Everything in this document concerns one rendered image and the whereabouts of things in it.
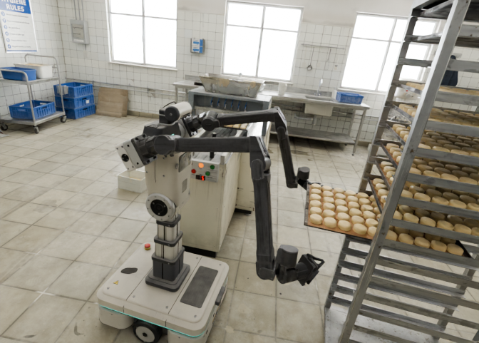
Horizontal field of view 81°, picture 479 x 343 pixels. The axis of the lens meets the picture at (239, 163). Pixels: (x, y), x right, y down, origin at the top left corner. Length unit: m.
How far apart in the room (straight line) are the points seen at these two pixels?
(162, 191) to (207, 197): 0.69
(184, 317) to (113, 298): 0.42
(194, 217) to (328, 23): 4.49
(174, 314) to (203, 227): 0.74
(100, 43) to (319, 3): 4.25
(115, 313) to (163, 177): 0.85
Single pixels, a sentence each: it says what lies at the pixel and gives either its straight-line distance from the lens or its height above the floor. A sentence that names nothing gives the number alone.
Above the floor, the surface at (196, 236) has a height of 0.20.
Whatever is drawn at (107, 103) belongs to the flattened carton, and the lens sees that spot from 6.56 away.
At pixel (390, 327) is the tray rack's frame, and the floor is 0.15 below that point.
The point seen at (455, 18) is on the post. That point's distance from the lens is 1.02.
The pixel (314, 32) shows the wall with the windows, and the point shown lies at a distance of 5.75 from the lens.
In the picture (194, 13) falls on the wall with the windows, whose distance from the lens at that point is 5.96.
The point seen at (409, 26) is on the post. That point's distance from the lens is 1.46.
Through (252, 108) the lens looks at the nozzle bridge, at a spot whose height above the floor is 1.09.
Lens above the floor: 1.57
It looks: 22 degrees down
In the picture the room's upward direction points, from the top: 6 degrees clockwise
